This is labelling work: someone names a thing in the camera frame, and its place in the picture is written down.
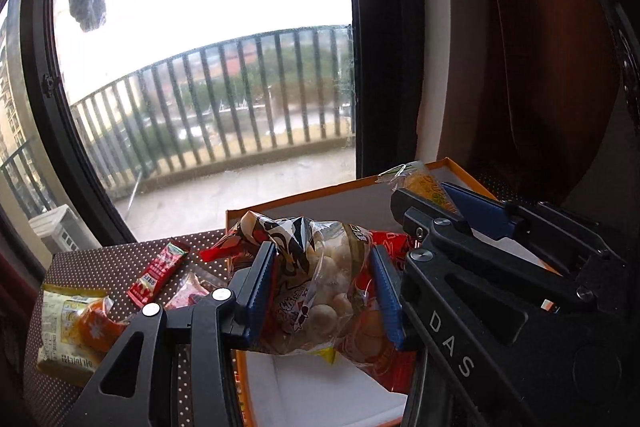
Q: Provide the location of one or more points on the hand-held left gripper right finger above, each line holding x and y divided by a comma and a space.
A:
387, 302

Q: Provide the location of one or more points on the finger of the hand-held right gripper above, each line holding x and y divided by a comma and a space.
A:
480, 209
425, 212

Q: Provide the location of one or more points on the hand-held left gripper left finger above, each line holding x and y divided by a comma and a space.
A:
260, 292

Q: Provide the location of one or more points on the yellow green snack packet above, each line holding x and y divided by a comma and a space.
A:
425, 184

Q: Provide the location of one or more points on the clear bag of white balls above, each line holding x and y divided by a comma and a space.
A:
320, 287

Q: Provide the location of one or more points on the red packet with round pictures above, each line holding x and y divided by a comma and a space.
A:
380, 362

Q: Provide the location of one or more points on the clear pink snack packet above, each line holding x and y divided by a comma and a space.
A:
187, 294

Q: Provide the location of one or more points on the red stick snack packet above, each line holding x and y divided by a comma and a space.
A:
155, 277

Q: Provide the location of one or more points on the orange cardboard box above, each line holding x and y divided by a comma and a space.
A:
320, 387

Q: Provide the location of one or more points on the small orange snack packet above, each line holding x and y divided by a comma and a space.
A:
100, 327

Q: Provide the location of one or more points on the large yellow snack packet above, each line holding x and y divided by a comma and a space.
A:
60, 337

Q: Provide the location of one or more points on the reddish brown curtain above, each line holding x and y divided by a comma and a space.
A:
15, 307
540, 57

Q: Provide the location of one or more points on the white outdoor air conditioner unit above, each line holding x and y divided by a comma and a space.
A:
60, 229

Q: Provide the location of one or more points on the balcony railing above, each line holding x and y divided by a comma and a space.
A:
280, 32

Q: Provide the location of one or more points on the black window latch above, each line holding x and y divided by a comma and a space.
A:
49, 86

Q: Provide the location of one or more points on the yellow apartment building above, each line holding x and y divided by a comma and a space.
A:
7, 82

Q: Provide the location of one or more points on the black window frame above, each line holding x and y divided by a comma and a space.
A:
385, 57

